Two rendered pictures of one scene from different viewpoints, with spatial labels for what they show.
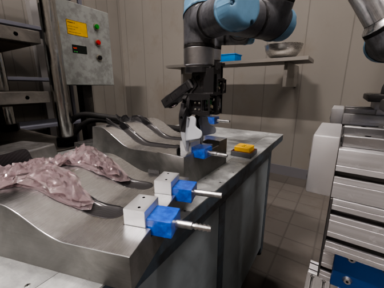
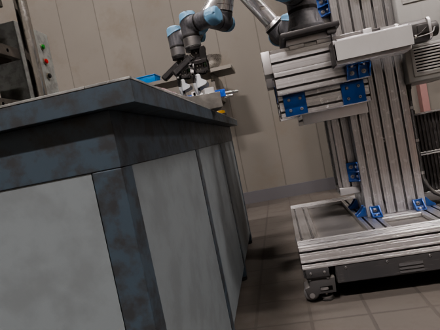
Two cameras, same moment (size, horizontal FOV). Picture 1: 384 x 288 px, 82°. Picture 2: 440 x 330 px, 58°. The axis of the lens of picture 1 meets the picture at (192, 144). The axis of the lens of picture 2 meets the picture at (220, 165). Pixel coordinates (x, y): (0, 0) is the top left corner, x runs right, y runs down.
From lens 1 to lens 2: 1.31 m
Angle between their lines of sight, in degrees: 27
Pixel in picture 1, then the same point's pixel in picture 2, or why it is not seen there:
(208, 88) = (203, 56)
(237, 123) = not seen: hidden behind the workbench
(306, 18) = (214, 34)
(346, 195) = (277, 70)
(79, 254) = (199, 98)
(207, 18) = (200, 20)
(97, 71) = (49, 89)
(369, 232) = (287, 80)
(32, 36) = (16, 53)
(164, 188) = not seen: hidden behind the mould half
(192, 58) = (192, 41)
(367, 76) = not seen: hidden behind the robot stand
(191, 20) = (188, 23)
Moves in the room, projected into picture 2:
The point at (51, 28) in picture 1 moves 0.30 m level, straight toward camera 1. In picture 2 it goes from (33, 45) to (72, 23)
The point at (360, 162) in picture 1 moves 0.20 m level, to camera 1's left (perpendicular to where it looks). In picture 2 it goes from (276, 57) to (232, 61)
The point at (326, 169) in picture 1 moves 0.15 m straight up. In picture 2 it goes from (268, 63) to (260, 25)
